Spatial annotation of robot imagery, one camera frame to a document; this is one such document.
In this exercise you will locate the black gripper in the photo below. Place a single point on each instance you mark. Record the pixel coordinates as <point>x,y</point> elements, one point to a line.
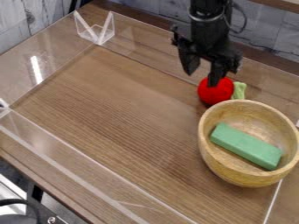
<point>221,53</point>

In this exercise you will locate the red plush fruit green leaf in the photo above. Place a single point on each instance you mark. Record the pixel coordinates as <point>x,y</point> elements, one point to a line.
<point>228,90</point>

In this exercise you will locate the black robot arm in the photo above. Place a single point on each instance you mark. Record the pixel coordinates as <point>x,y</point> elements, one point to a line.
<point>205,39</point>

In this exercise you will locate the green rectangular block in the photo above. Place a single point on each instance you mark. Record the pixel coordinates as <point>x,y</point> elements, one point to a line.
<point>246,146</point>

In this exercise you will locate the wooden bowl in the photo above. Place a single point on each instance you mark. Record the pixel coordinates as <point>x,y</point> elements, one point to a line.
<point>265,123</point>

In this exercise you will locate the clear acrylic tray wall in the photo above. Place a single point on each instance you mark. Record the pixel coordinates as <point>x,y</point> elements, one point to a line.
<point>103,197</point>

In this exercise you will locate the black metal table frame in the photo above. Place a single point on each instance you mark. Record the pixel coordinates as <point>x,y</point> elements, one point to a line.
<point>49,217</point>

